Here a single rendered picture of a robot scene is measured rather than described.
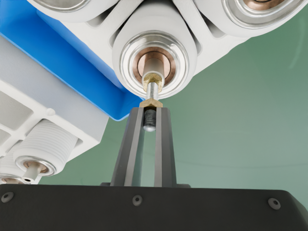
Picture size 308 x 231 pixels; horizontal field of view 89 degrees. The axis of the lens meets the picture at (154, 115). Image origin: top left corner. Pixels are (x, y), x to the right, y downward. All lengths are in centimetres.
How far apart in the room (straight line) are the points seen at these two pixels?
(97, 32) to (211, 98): 39
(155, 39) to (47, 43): 31
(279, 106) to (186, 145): 35
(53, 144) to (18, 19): 26
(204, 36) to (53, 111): 31
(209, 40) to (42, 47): 33
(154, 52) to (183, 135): 50
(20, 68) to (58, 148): 17
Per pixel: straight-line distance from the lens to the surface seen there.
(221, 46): 26
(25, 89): 39
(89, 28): 26
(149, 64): 16
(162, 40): 17
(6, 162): 50
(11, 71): 40
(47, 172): 42
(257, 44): 50
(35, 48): 42
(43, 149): 38
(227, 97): 55
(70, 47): 48
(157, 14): 18
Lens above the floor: 41
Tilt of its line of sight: 48 degrees down
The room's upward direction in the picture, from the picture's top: 177 degrees counter-clockwise
